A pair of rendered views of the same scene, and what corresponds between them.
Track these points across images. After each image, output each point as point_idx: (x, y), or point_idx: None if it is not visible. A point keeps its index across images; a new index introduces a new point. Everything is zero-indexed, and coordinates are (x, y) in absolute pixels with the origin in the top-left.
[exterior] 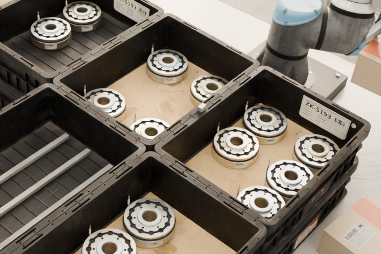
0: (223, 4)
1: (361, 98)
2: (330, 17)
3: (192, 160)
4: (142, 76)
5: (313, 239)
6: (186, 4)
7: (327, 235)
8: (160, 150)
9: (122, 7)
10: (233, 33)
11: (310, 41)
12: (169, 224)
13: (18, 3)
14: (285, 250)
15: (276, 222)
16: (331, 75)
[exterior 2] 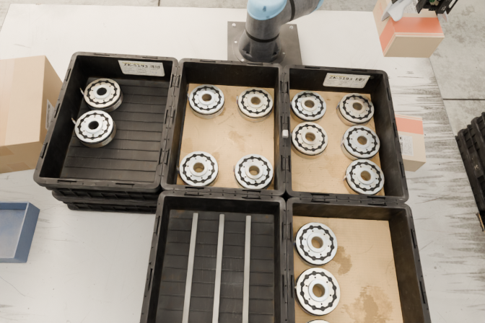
0: (168, 9)
1: (310, 34)
2: None
3: None
4: (195, 120)
5: None
6: (144, 24)
7: None
8: (294, 192)
9: (131, 70)
10: (196, 30)
11: (286, 20)
12: (331, 236)
13: (55, 127)
14: None
15: (408, 195)
16: (287, 29)
